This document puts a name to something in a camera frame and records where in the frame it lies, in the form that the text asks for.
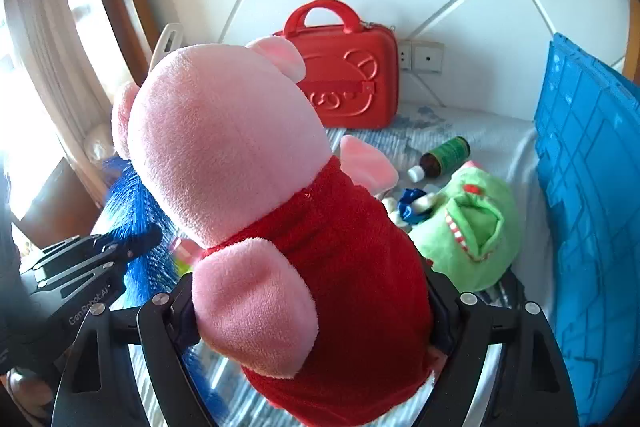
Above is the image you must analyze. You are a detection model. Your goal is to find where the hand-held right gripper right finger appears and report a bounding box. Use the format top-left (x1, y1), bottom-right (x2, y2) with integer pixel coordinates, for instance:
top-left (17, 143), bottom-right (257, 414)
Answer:
top-left (425, 264), bottom-right (580, 427)

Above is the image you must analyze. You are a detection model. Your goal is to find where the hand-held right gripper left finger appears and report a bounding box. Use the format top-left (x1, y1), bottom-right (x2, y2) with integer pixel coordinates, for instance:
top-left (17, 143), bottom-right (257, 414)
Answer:
top-left (52, 276), bottom-right (211, 427)

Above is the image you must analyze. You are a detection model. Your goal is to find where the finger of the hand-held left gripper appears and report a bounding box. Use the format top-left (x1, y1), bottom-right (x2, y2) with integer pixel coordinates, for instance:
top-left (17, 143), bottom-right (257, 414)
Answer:
top-left (20, 234), bottom-right (119, 281)
top-left (30, 224), bottom-right (164, 291)

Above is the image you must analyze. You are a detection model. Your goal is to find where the blue feather duster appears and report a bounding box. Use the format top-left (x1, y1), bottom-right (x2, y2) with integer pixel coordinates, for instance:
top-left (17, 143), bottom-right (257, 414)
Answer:
top-left (100, 156), bottom-right (231, 420)

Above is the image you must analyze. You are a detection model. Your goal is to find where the pink pig plush red dress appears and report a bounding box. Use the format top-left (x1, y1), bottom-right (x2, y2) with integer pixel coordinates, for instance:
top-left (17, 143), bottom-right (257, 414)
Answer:
top-left (111, 34), bottom-right (448, 427)

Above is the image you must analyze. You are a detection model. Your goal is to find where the blue plastic crate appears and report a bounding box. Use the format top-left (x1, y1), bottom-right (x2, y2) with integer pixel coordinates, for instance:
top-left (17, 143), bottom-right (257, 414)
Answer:
top-left (534, 32), bottom-right (640, 408)

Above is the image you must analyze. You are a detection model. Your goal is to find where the person's left hand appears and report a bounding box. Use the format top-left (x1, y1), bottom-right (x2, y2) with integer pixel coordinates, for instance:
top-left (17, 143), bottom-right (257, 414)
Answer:
top-left (4, 367), bottom-right (57, 425)

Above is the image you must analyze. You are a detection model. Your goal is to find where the green dinosaur plush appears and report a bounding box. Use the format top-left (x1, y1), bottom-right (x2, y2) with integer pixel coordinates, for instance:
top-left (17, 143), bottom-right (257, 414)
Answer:
top-left (407, 161), bottom-right (521, 293)

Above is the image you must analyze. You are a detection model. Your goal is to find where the clear plastic bag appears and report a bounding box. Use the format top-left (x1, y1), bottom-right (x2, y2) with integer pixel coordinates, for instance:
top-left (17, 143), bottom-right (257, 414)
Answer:
top-left (82, 124), bottom-right (118, 165)

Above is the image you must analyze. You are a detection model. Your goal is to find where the white plush toy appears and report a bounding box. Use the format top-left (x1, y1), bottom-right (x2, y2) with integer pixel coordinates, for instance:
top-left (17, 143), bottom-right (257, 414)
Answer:
top-left (384, 194), bottom-right (437, 228)

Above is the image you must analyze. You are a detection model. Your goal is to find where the brown bottle green label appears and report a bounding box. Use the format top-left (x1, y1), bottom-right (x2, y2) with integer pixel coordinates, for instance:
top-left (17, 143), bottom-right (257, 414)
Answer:
top-left (407, 136), bottom-right (471, 182)

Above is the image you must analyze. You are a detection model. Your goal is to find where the white curtain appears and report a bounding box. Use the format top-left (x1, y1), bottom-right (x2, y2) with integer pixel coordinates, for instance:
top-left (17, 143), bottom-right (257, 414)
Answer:
top-left (0, 0), bottom-right (116, 218)

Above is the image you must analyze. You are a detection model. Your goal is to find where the red bear suitcase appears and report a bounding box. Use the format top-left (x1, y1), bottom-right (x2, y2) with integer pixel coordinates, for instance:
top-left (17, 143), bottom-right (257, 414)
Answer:
top-left (274, 0), bottom-right (399, 130)

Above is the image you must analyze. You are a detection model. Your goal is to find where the white plastic handle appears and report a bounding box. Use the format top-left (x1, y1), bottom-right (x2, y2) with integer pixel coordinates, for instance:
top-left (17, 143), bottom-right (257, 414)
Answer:
top-left (148, 23), bottom-right (187, 75)

